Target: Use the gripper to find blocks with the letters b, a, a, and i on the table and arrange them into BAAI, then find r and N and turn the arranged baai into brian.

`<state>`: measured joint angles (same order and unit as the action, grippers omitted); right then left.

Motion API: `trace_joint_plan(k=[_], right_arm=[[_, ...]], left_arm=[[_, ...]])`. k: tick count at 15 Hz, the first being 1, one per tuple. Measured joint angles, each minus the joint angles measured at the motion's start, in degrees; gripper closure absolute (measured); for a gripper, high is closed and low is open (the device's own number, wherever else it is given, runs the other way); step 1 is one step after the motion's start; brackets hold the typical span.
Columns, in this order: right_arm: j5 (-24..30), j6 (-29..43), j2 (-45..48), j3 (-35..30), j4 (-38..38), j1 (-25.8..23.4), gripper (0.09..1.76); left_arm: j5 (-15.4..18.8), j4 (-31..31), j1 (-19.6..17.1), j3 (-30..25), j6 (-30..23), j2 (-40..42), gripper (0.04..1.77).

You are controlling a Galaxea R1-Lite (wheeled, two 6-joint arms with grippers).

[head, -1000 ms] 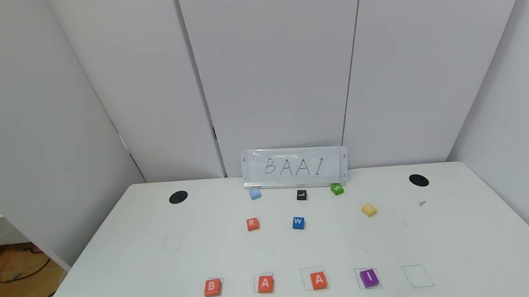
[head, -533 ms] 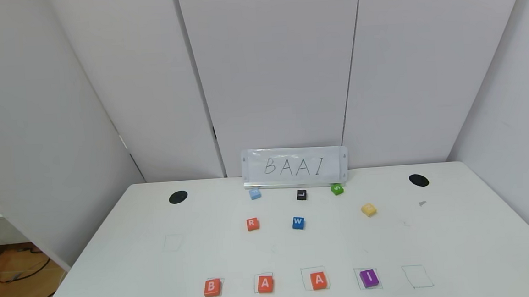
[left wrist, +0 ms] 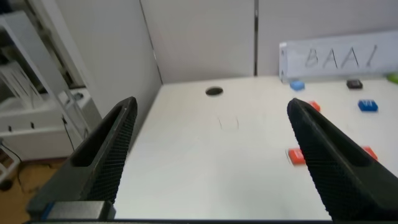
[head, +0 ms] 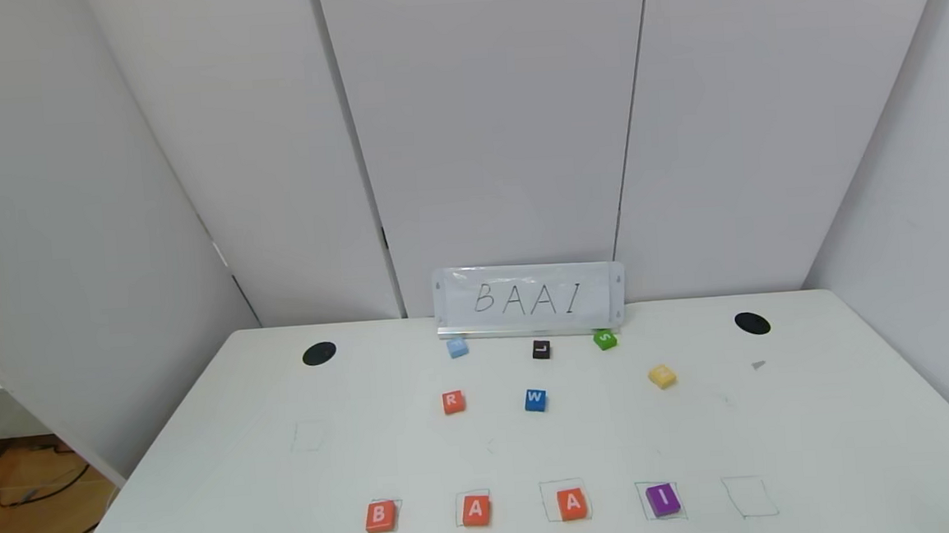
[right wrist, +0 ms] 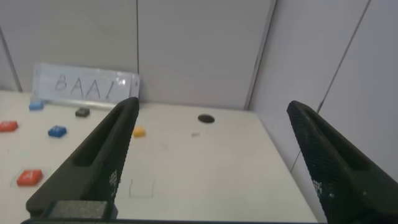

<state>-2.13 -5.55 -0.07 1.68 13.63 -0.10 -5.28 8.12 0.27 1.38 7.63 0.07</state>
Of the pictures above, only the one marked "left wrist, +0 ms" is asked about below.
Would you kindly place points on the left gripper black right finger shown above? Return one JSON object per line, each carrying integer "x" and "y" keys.
{"x": 345, "y": 180}

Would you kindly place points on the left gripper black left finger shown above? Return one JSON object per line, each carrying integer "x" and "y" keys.
{"x": 93, "y": 168}

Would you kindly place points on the orange block letter A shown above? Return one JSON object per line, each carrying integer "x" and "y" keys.
{"x": 370, "y": 152}

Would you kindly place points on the orange block letter B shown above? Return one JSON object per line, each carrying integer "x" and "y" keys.
{"x": 295, "y": 156}

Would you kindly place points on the white BAAI sign board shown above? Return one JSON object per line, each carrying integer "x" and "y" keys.
{"x": 342, "y": 56}

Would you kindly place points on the blue block letter W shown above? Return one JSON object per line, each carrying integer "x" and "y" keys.
{"x": 367, "y": 105}

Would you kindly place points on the white shelf unit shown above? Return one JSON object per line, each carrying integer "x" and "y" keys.
{"x": 31, "y": 118}

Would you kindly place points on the orange block letter R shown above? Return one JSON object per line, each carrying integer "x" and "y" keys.
{"x": 314, "y": 105}

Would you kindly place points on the black block letter L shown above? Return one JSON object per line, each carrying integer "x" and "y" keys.
{"x": 354, "y": 84}

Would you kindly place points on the light blue letter block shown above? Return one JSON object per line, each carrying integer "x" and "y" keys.
{"x": 297, "y": 85}

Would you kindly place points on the green block letter S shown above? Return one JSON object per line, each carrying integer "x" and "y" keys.
{"x": 393, "y": 78}

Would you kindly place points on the black round table grommet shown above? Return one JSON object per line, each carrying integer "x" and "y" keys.
{"x": 214, "y": 91}

